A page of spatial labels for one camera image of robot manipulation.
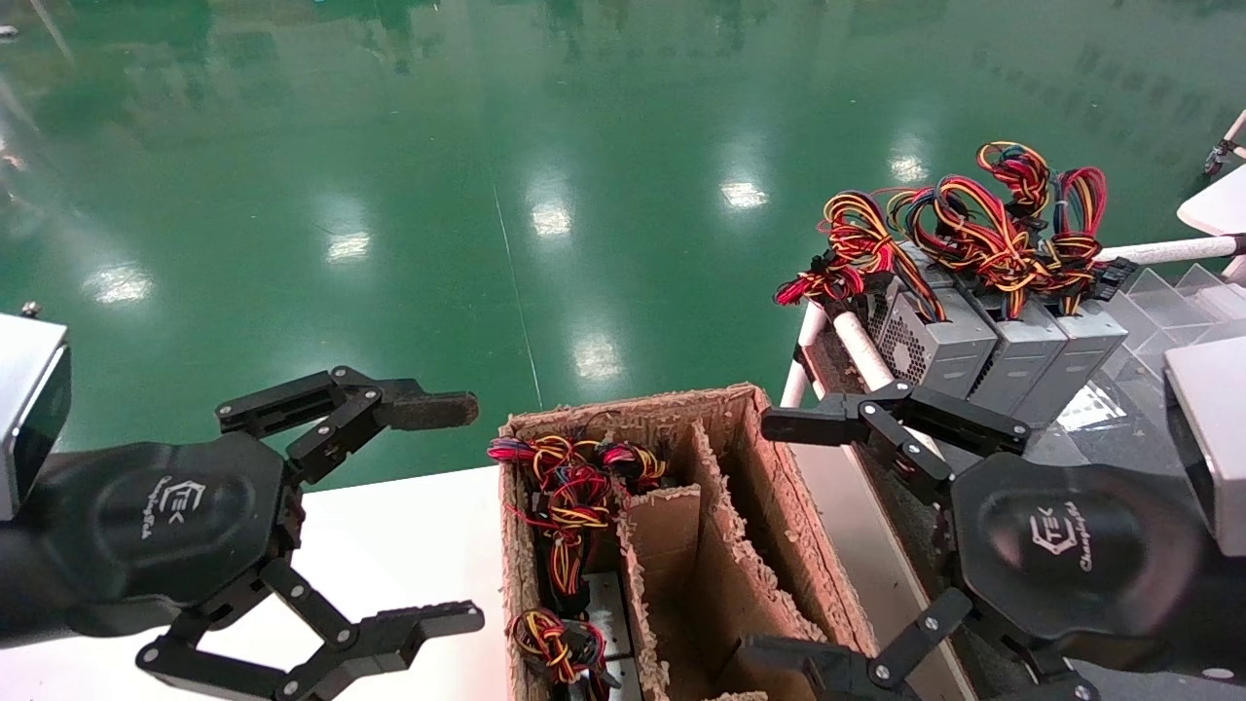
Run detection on left gripper worn-pad finger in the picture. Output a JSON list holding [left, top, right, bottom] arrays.
[[216, 367, 480, 484]]

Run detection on short cardboard divider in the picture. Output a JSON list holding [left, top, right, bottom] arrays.
[[615, 484, 704, 701]]

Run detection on white table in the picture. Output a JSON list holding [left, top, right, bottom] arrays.
[[1176, 164, 1246, 238]]

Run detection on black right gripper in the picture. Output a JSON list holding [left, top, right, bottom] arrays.
[[735, 379, 1213, 701]]

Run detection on clear acrylic divider rack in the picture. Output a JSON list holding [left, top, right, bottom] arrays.
[[1090, 263, 1246, 429]]

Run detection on white pipe black end cap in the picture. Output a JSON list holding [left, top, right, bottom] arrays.
[[1098, 234, 1246, 269]]

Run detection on grey power supply fan grille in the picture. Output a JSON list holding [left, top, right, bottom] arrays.
[[774, 188, 1000, 400]]

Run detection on long cardboard divider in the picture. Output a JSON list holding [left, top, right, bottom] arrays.
[[689, 419, 843, 701]]

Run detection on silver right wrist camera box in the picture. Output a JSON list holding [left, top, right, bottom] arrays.
[[1163, 335, 1246, 557]]

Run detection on grey power supply coloured wires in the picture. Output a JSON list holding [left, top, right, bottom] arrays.
[[886, 141, 1070, 416], [487, 435, 669, 665], [1012, 166, 1140, 430], [509, 609, 643, 701]]

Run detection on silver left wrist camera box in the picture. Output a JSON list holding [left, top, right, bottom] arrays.
[[0, 310, 72, 523]]

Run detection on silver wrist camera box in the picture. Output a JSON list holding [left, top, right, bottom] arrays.
[[1163, 335, 1246, 557], [0, 310, 72, 523]]

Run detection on long white rack pipe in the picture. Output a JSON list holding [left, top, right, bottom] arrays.
[[832, 310, 941, 455]]

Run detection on white pipe with black clamp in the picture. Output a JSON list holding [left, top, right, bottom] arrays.
[[1204, 107, 1246, 178]]

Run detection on brown cardboard box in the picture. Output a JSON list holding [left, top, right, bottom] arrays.
[[496, 383, 882, 701]]

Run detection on short white rack leg pipe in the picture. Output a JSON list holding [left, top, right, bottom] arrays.
[[781, 302, 828, 408]]

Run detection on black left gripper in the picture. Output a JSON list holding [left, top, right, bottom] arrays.
[[24, 431, 486, 701]]

